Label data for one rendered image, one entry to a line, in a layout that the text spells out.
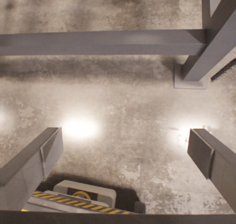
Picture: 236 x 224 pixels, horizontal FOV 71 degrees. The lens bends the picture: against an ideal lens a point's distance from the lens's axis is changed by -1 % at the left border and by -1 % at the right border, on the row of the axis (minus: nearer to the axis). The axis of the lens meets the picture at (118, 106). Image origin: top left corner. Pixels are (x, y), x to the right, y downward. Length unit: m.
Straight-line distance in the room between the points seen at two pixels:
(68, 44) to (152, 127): 0.52
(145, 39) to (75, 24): 0.61
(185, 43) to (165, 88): 0.34
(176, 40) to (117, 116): 0.46
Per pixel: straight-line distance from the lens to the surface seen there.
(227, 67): 0.72
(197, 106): 0.88
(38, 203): 0.65
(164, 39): 0.58
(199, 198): 0.92
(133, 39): 0.58
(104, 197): 0.77
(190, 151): 0.17
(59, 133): 0.16
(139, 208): 0.77
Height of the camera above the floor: 0.84
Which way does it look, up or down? 78 degrees down
